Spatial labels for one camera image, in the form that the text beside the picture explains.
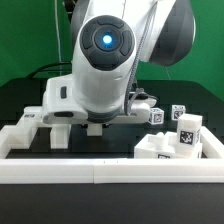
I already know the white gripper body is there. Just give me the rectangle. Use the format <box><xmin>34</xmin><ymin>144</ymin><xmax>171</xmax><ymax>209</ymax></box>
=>
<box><xmin>41</xmin><ymin>74</ymin><xmax>159</xmax><ymax>126</ymax></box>

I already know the white chair back frame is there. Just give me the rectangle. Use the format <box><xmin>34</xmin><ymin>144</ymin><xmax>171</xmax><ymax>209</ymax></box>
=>
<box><xmin>9</xmin><ymin>106</ymin><xmax>71</xmax><ymax>149</ymax></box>

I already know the white chair seat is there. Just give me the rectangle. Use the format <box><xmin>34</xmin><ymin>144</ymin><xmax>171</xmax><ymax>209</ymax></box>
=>
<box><xmin>134</xmin><ymin>132</ymin><xmax>202</xmax><ymax>159</ymax></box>

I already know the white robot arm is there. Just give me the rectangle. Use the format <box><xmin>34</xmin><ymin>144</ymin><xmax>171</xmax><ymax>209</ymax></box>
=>
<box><xmin>42</xmin><ymin>0</ymin><xmax>196</xmax><ymax>124</ymax></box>

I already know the white tagged cube near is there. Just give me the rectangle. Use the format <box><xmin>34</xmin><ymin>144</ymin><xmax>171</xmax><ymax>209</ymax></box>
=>
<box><xmin>149</xmin><ymin>108</ymin><xmax>164</xmax><ymax>125</ymax></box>

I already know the white tagged cube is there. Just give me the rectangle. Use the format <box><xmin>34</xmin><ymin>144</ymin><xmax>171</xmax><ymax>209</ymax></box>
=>
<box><xmin>171</xmin><ymin>105</ymin><xmax>186</xmax><ymax>121</ymax></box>
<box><xmin>149</xmin><ymin>108</ymin><xmax>164</xmax><ymax>125</ymax></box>

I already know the white tagged cube far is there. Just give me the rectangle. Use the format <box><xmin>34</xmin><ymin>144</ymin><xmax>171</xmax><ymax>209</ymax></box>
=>
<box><xmin>171</xmin><ymin>105</ymin><xmax>186</xmax><ymax>121</ymax></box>

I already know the white U-shaped fence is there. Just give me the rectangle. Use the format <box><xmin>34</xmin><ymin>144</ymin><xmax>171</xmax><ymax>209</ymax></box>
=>
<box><xmin>0</xmin><ymin>127</ymin><xmax>224</xmax><ymax>184</ymax></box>

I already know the black cable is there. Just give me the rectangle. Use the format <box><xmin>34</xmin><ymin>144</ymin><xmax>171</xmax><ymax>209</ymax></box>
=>
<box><xmin>26</xmin><ymin>61</ymin><xmax>73</xmax><ymax>80</ymax></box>

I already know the grey hose cable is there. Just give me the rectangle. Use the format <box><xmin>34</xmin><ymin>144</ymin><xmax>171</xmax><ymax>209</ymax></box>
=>
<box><xmin>123</xmin><ymin>0</ymin><xmax>159</xmax><ymax>117</ymax></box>

